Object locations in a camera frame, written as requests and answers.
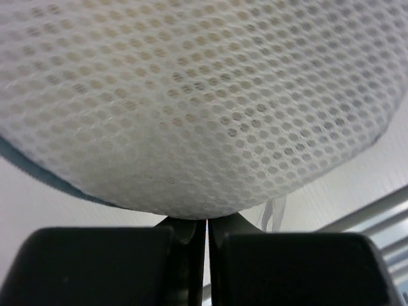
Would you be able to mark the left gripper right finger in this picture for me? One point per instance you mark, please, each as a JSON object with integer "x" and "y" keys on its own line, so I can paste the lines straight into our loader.
{"x": 250, "y": 267}

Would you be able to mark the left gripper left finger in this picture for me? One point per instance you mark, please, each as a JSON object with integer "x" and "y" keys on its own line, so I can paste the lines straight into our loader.
{"x": 159, "y": 265}

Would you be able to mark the round white mesh laundry bag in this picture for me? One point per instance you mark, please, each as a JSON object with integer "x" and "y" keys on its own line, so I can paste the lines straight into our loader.
{"x": 196, "y": 109}

